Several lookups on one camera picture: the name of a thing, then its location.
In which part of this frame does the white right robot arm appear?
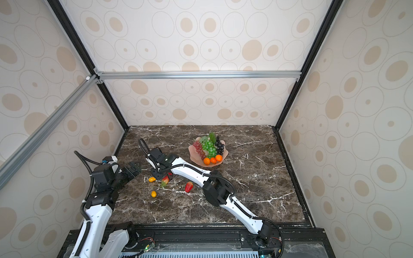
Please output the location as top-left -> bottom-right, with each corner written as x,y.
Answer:
146,154 -> 273,248

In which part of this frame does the red fake grape bunch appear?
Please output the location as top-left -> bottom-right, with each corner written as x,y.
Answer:
193,141 -> 207,160

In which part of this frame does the black fake grape bunch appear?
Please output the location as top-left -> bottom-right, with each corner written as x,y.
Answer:
215,136 -> 225,155

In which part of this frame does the red strawberry with green leaf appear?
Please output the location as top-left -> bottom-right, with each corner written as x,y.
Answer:
160,175 -> 170,189

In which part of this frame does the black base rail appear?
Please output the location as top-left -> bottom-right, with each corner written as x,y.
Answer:
57,224 -> 336,258

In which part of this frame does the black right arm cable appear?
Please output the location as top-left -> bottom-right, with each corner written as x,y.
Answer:
138,138 -> 285,258

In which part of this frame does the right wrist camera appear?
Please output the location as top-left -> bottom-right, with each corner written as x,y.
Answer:
146,147 -> 166,169

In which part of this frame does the black vertical frame post left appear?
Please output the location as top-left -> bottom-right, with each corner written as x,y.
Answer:
46,0 -> 130,131

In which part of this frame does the silver horizontal aluminium bar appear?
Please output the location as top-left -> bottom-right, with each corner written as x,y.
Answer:
97,71 -> 301,80

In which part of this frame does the black vertical frame post right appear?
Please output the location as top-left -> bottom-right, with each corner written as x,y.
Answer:
275,0 -> 343,130

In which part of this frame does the silver diagonal aluminium bar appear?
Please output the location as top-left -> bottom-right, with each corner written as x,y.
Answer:
1,75 -> 97,188

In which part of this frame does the red fake strawberry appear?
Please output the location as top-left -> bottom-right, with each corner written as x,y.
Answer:
185,182 -> 194,193

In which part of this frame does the black vertical frame post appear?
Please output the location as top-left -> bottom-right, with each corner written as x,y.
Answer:
46,0 -> 130,131
275,0 -> 343,130

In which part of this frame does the pink scalloped fruit bowl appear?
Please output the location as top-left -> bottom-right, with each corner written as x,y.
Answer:
188,145 -> 229,168

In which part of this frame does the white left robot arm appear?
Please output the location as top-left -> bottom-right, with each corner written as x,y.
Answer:
70,161 -> 142,258

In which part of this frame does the green fake grape bunch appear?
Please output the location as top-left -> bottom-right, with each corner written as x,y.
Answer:
199,132 -> 217,159

